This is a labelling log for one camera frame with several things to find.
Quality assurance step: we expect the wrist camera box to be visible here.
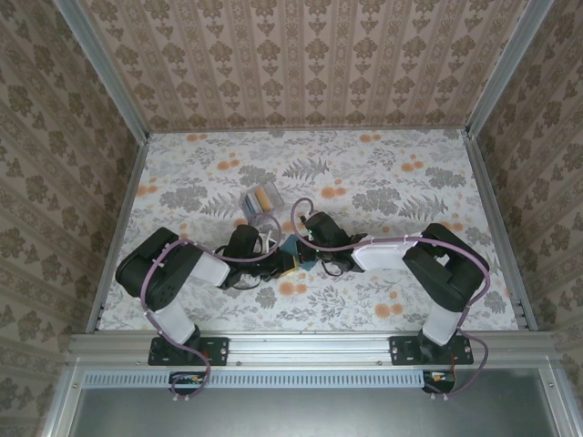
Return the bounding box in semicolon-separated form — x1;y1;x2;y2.
302;211;347;247
226;224;263;259

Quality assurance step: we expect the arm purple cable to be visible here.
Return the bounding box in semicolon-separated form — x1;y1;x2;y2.
140;212;286;406
291;198;493;401

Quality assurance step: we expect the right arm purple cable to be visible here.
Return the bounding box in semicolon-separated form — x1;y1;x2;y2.
291;198;493;401

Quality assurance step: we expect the aluminium side rail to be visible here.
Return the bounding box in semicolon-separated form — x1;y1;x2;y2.
85;134;152;334
462;128;539;332

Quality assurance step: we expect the aluminium mounting rail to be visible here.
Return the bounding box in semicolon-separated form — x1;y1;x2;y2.
67;330;559;365

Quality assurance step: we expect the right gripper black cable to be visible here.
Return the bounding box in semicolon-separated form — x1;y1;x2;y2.
318;259;354;277

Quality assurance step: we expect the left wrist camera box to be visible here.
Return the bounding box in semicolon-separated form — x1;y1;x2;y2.
226;224;263;259

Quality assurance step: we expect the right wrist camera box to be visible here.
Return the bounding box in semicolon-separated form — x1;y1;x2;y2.
302;211;347;247

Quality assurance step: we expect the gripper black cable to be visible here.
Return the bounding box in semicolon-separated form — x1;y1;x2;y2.
318;259;354;277
222;272;265;293

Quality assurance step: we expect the floral tablecloth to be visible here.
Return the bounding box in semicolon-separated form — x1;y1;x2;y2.
97;128;520;333

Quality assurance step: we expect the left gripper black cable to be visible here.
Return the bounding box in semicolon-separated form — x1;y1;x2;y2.
222;272;265;293

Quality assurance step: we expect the blue card holder wallet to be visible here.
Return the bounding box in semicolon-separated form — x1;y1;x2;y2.
278;232;322;277

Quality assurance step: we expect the aluminium corner post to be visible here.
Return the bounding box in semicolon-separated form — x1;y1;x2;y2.
463;0;557;140
53;0;151;141

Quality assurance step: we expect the grey metal sheet panel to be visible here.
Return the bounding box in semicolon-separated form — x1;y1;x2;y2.
67;386;561;437

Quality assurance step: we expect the white slotted cable duct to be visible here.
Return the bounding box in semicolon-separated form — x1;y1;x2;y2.
83;369;429;389

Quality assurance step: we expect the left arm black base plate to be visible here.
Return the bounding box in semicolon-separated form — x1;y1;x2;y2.
148;335;230;367

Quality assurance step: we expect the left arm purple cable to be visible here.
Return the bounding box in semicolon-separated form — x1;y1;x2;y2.
140;212;286;406

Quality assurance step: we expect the aluminium frame beam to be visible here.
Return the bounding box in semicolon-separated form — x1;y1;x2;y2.
539;359;583;437
40;359;87;437

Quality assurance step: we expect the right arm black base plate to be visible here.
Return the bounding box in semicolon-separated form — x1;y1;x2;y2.
389;335;475;367

